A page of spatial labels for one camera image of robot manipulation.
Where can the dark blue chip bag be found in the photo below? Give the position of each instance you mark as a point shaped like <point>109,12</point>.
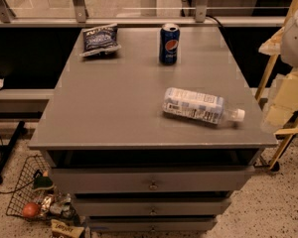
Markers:
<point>100,40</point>

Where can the green sponge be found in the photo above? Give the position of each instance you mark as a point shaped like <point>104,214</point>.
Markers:
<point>42,183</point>

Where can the red apple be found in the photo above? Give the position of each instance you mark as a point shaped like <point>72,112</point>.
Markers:
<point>31,210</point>

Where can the black wire basket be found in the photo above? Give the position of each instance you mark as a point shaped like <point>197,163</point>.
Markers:
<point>34,166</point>

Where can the bottom grey drawer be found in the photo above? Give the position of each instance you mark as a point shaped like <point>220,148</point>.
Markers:
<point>151,224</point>

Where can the grey drawer cabinet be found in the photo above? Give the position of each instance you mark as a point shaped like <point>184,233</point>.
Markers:
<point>107,113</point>

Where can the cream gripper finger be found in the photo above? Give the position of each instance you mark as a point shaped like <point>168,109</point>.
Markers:
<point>282,101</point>
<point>273,45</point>

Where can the blue pepsi can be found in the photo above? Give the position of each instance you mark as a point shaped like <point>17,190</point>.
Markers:
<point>169,41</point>

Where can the yellow snack bag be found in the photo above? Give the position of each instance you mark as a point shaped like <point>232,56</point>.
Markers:
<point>62,230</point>

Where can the blue label plastic bottle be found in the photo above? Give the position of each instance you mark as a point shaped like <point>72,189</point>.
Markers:
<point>207,108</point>

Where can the middle grey drawer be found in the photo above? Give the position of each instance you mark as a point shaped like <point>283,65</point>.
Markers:
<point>150,206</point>

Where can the grey drawer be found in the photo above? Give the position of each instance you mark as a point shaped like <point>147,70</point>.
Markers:
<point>150,206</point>
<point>151,179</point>
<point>151,224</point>

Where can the crumpled silver wrapper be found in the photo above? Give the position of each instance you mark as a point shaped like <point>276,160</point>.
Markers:
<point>59,205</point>

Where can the top grey drawer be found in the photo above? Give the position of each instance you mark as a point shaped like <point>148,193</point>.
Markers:
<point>151,179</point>

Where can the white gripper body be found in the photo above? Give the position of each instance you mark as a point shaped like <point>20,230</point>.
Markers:
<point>296,39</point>

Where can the black metal stand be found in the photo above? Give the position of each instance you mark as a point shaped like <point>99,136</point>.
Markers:
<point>6,150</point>

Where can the metal window rail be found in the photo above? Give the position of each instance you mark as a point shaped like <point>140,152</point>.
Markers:
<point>87,13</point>

